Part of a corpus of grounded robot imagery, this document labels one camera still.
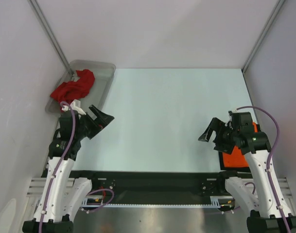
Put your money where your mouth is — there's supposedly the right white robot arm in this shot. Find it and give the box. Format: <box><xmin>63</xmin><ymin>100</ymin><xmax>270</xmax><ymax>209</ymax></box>
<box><xmin>198</xmin><ymin>112</ymin><xmax>296</xmax><ymax>233</ymax></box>

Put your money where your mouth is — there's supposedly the red t shirt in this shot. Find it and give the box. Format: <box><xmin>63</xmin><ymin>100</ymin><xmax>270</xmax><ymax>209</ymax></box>
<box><xmin>50</xmin><ymin>69</ymin><xmax>95</xmax><ymax>104</ymax></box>

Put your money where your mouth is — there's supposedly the white cable duct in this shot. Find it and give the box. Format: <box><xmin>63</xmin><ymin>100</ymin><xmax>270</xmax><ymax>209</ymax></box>
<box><xmin>81</xmin><ymin>196</ymin><xmax>235</xmax><ymax>209</ymax></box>

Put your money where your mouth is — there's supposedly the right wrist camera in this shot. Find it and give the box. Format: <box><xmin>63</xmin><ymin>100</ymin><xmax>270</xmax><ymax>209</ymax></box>
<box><xmin>228</xmin><ymin>111</ymin><xmax>254</xmax><ymax>133</ymax></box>

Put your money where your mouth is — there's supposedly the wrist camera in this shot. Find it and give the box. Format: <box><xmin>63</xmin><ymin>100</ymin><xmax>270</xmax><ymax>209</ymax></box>
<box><xmin>60</xmin><ymin>99</ymin><xmax>86</xmax><ymax>115</ymax></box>
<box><xmin>228</xmin><ymin>111</ymin><xmax>254</xmax><ymax>133</ymax></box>

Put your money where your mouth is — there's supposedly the purple cable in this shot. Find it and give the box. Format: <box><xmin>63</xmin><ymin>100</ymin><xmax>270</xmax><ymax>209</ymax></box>
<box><xmin>235</xmin><ymin>106</ymin><xmax>292</xmax><ymax>233</ymax></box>
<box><xmin>37</xmin><ymin>101</ymin><xmax>80</xmax><ymax>233</ymax></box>

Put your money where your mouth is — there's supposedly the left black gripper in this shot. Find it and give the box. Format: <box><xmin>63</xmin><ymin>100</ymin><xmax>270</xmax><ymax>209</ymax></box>
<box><xmin>75</xmin><ymin>104</ymin><xmax>114</xmax><ymax>139</ymax></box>

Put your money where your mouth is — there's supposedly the orange folded t shirt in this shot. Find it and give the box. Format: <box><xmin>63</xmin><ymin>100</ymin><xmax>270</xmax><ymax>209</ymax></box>
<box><xmin>222</xmin><ymin>121</ymin><xmax>258</xmax><ymax>168</ymax></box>

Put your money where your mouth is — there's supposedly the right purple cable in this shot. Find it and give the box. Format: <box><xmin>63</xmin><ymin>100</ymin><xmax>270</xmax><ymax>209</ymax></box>
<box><xmin>235</xmin><ymin>106</ymin><xmax>292</xmax><ymax>233</ymax></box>

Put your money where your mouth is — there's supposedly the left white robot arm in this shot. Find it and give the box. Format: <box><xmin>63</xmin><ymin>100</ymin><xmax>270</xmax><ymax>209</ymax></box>
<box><xmin>22</xmin><ymin>100</ymin><xmax>114</xmax><ymax>233</ymax></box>

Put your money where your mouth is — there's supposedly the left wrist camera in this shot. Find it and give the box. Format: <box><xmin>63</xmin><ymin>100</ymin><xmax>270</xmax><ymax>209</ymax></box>
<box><xmin>60</xmin><ymin>99</ymin><xmax>86</xmax><ymax>115</ymax></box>

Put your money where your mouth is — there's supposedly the aluminium frame rail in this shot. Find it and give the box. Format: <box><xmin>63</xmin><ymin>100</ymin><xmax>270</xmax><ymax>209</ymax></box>
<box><xmin>27</xmin><ymin>178</ymin><xmax>74</xmax><ymax>197</ymax></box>

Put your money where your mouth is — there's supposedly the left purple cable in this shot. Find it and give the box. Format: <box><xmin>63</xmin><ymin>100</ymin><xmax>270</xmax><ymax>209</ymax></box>
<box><xmin>37</xmin><ymin>101</ymin><xmax>80</xmax><ymax>233</ymax></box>

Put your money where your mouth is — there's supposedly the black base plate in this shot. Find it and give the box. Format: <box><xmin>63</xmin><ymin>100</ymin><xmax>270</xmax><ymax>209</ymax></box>
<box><xmin>70</xmin><ymin>170</ymin><xmax>229</xmax><ymax>205</ymax></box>

